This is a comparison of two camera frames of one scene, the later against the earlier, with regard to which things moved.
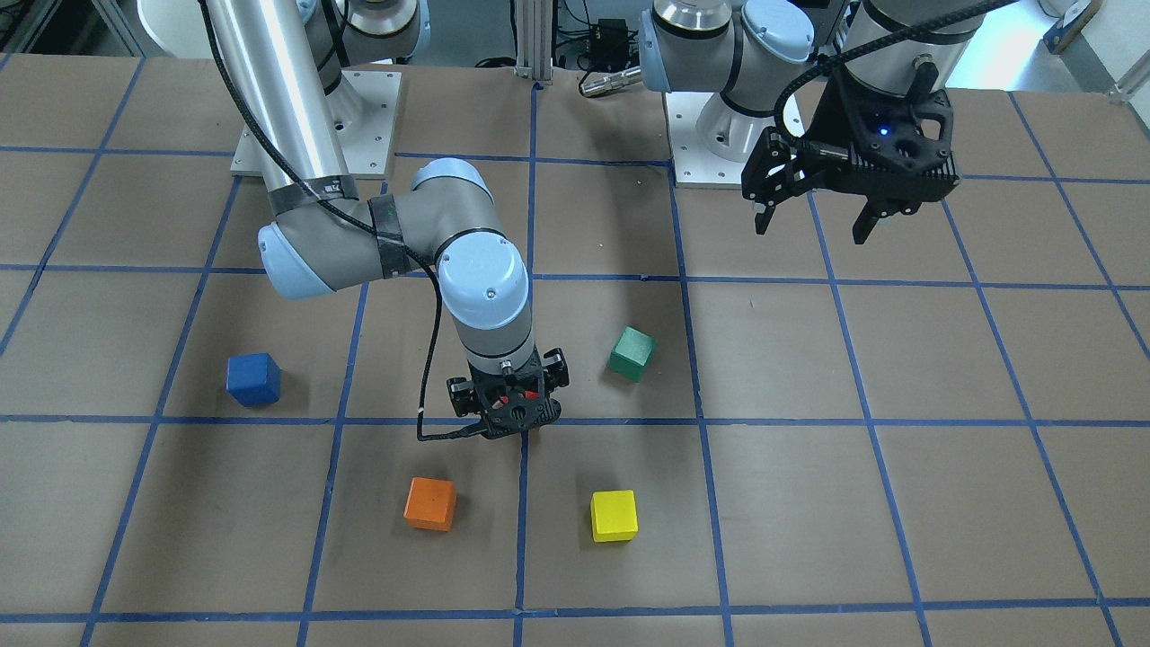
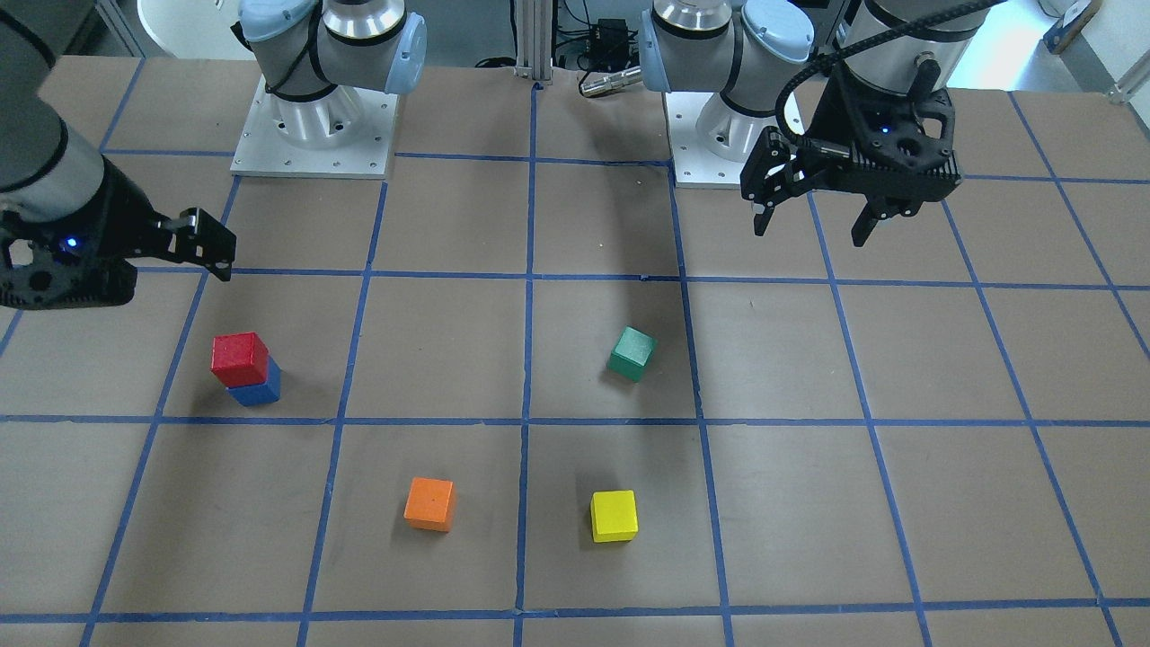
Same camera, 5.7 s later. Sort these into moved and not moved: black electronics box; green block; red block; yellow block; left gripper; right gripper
Moved: right gripper; red block
Not moved: yellow block; left gripper; black electronics box; green block
